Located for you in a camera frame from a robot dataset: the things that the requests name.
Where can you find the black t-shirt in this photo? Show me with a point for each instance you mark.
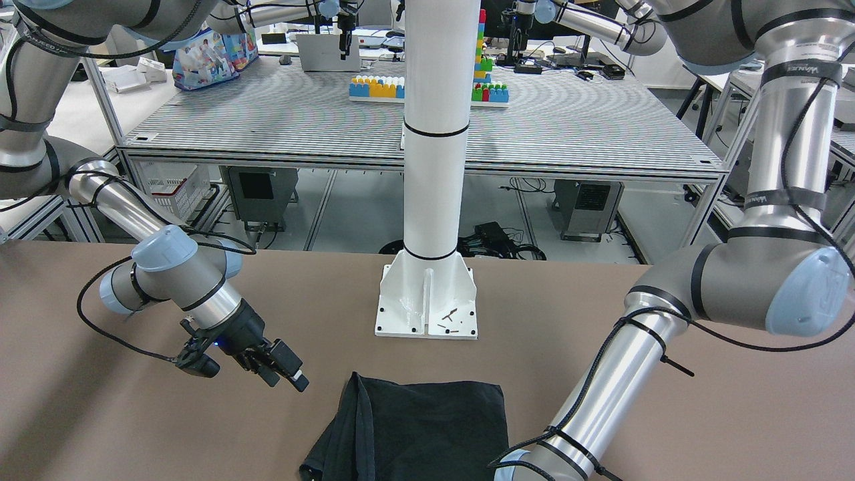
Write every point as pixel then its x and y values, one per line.
pixel 423 431

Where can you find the coloured toy block row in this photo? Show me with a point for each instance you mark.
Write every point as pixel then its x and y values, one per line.
pixel 372 88

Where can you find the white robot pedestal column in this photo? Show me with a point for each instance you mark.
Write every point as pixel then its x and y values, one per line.
pixel 428 291

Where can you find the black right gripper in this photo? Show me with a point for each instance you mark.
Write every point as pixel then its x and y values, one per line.
pixel 251 327

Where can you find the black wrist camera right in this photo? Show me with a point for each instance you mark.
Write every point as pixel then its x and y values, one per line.
pixel 192 358

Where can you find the white plastic basket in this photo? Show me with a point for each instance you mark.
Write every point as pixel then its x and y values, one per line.
pixel 178 187

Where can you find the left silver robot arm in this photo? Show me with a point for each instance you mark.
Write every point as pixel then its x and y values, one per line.
pixel 778 271

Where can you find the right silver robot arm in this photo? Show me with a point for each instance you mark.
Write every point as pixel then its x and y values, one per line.
pixel 171 262

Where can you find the colourful toy package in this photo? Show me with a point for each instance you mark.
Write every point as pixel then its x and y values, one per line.
pixel 211 58

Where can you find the striped metal work table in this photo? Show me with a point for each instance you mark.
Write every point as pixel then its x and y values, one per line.
pixel 555 126

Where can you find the coloured toy block tower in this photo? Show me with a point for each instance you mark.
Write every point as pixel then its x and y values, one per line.
pixel 485 91

